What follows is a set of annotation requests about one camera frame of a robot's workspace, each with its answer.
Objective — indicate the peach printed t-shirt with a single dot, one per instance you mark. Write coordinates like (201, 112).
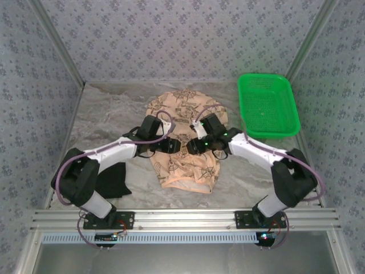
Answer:
(182, 100)

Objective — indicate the green plastic mesh basket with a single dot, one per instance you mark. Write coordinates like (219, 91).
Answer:
(268, 108)

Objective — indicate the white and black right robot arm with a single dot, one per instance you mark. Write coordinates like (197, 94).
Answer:
(251, 151)

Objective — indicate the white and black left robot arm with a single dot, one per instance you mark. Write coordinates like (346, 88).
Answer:
(114, 151)

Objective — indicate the black folded cloth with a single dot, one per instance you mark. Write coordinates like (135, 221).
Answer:
(114, 182)

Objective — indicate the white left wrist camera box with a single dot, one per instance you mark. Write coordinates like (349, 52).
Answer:
(166, 123)

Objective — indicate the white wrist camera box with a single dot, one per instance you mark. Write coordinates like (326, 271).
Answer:
(199, 130)
(166, 123)

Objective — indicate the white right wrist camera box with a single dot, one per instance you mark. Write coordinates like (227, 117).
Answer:
(199, 130)

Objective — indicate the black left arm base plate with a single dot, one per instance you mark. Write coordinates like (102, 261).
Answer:
(125, 219)

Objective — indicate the aluminium mounting rail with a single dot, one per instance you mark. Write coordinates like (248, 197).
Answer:
(182, 219)

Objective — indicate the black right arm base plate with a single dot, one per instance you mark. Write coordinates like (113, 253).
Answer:
(242, 219)

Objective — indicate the aluminium frame post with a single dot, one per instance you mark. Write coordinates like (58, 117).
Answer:
(305, 48)
(63, 48)

